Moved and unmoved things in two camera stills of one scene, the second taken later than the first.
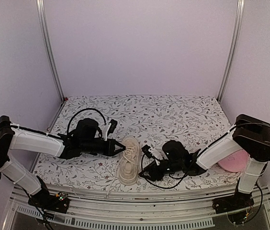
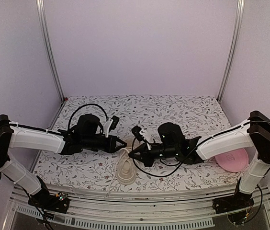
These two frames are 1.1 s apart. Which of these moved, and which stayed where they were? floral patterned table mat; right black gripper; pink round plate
Moved: right black gripper
Stayed: pink round plate; floral patterned table mat
